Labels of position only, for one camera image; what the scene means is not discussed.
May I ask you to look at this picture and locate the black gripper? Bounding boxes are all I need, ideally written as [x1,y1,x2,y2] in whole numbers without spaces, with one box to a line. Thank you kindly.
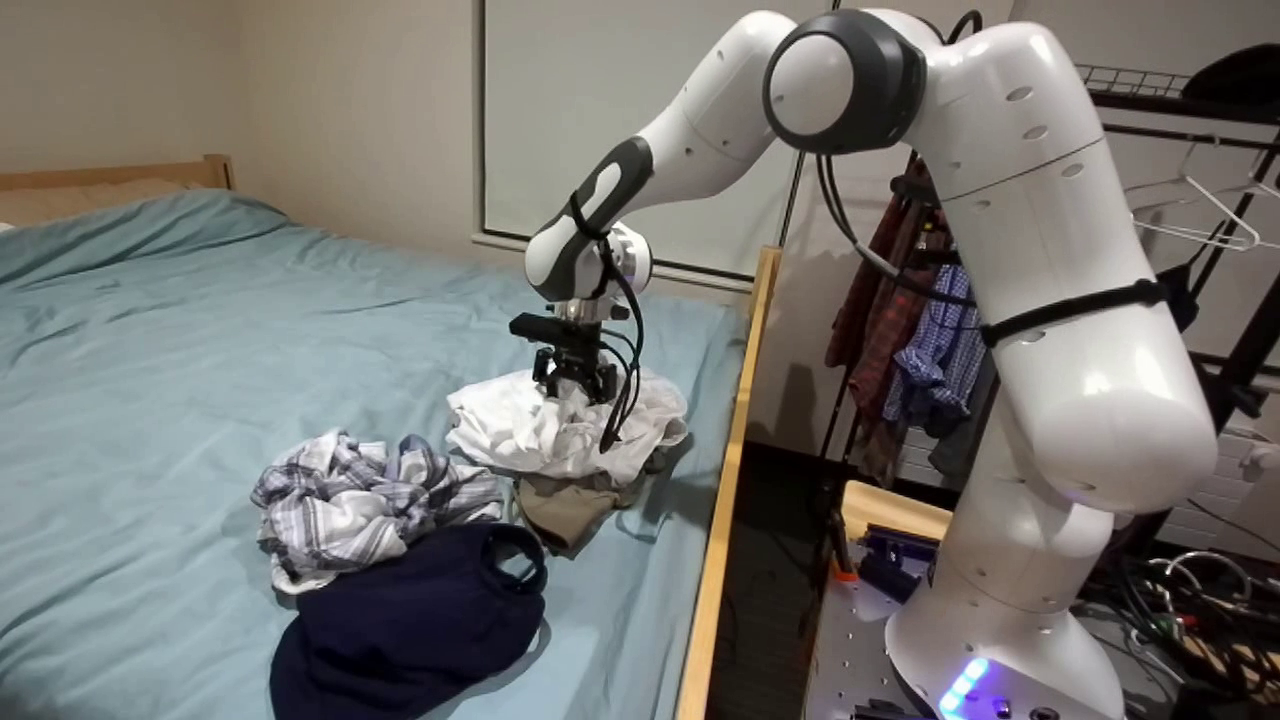
[536,316,628,410]

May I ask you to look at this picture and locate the white shirt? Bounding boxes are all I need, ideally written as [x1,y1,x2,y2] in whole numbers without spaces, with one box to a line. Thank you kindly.
[442,369,673,479]

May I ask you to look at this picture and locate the blue-white plaid shirt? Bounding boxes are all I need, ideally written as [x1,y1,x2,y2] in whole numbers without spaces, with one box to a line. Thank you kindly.
[247,427,512,595]

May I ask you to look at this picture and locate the white shorts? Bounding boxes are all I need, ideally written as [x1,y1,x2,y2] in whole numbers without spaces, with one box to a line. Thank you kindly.
[585,376,690,489]

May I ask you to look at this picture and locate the khaki garment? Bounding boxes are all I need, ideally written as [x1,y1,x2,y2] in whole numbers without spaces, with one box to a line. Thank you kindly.
[512,469,651,557]

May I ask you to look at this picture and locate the bed with teal sheet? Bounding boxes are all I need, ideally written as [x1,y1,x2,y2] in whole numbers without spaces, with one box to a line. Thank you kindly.
[0,154,782,720]

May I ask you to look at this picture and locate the dark navy garment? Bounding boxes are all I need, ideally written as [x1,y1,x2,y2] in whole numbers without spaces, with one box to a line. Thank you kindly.
[268,519,552,720]

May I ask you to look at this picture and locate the hanging clothes on rack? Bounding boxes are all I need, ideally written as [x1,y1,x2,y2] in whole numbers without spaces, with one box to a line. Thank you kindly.
[821,154,954,477]

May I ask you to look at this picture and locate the wooden box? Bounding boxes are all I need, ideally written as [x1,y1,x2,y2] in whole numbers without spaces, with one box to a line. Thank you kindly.
[835,477,954,554]

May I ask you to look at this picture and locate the dark tool holder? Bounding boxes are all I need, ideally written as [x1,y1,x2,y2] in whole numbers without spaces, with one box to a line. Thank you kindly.
[854,524,935,605]

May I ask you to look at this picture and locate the blue hanging shirt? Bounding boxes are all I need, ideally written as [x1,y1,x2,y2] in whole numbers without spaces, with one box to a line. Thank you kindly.
[882,256,995,437]

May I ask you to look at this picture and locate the light blue bedspread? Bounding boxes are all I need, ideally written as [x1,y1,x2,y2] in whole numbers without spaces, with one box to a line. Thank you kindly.
[0,184,750,720]

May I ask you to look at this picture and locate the black clothes rack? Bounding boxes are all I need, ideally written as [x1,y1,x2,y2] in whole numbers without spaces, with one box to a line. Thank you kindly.
[812,55,1280,565]

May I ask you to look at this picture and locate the white clothes hanger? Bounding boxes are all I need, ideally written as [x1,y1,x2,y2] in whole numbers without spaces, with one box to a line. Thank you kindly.
[1136,173,1263,256]

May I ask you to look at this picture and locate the black bag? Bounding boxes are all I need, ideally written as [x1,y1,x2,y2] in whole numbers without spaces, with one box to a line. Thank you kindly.
[1175,39,1280,115]

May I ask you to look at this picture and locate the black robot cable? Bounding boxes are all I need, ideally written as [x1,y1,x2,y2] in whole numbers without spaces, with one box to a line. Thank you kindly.
[591,143,995,456]

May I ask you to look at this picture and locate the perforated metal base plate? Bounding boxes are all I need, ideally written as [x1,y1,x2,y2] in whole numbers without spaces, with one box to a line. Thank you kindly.
[796,571,935,720]

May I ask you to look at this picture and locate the tangled floor cables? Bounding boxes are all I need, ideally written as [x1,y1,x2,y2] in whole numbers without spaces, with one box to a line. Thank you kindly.
[1075,545,1280,720]

